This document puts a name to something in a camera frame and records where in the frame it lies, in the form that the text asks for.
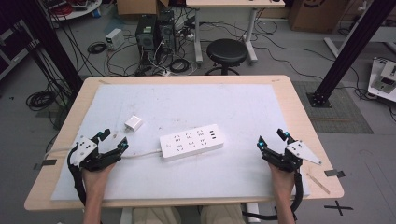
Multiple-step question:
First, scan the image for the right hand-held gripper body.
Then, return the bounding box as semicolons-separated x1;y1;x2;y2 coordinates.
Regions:
262;140;323;174

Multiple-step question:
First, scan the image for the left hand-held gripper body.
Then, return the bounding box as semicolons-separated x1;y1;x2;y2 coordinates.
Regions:
72;134;121;173

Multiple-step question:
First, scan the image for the white charger plug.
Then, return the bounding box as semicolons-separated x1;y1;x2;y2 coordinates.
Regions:
123;115;144;133

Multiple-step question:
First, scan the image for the white power strip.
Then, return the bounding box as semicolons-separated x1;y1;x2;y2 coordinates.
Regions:
159;123;226;162

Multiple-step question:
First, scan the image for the person's left hand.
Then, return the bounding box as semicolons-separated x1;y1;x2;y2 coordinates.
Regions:
81;162;117;194

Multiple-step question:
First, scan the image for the person's right hand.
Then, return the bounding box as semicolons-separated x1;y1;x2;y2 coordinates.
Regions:
268;163;297;196

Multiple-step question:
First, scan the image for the thin wooden stick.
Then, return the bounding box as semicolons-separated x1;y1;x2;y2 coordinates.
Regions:
305;172;332;195

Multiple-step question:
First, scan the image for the black tape piece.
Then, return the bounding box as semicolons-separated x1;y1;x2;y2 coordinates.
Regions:
33;159;58;171
323;169;347;178

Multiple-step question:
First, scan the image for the grey floor mat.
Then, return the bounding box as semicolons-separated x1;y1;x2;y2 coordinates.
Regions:
292;80;375;135

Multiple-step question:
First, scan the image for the black tape cross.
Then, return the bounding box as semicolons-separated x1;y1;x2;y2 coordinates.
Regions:
323;200;355;217

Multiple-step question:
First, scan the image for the white table leg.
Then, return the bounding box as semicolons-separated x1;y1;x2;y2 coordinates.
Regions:
120;207;134;224
245;202;262;224

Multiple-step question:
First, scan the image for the person's left leg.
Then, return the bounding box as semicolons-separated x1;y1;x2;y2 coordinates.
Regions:
132;206;182;224

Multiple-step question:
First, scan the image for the person's leg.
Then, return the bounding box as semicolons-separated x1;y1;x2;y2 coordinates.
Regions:
200;203;248;224
132;206;182;224

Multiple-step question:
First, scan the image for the white foam mat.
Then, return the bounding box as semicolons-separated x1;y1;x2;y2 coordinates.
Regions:
50;82;311;201

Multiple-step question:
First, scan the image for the person's right leg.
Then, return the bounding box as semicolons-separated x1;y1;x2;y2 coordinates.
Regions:
200;203;248;224

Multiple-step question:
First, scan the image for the white power supply box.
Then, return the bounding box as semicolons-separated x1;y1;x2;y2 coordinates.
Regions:
105;28;126;51

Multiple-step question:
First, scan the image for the black round stool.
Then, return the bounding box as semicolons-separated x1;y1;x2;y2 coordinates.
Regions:
205;38;249;77

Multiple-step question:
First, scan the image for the black computer tower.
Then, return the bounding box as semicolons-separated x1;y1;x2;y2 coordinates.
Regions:
156;9;177;54
134;13;159;67

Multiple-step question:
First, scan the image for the white machine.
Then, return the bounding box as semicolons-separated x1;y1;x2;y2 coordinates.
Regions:
366;56;396;104

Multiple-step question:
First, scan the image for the grey metal rack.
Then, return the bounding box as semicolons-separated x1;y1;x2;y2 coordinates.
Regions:
0;19;41;82

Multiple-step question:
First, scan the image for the large cardboard box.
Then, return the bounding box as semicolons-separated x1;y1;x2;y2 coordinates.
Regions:
287;0;352;35

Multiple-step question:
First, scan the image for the round white table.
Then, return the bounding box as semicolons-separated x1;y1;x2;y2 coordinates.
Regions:
39;0;104;21

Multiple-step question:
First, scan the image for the small cardboard box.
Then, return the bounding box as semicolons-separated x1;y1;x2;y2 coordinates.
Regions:
116;0;170;17

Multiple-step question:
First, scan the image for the white-legged wooden desk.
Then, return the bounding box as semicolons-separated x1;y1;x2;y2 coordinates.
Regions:
185;0;286;65

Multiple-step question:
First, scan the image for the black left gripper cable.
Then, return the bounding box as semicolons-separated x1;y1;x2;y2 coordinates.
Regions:
66;146;88;207

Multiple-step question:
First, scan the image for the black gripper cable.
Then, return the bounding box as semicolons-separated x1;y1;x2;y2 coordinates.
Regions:
242;172;304;222
66;146;88;207

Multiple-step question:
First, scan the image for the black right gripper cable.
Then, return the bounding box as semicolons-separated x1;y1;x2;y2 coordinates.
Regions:
242;172;304;222

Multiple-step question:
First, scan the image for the large black cable coil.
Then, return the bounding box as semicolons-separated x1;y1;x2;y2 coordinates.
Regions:
25;90;58;112

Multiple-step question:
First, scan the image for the small black cable coil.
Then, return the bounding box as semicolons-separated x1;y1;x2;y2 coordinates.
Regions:
86;41;108;55

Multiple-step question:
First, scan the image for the black cable coil by computers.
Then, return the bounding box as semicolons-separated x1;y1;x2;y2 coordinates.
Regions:
168;58;192;75

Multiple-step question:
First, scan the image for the black metal post with base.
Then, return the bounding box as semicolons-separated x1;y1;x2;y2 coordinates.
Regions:
305;0;396;108

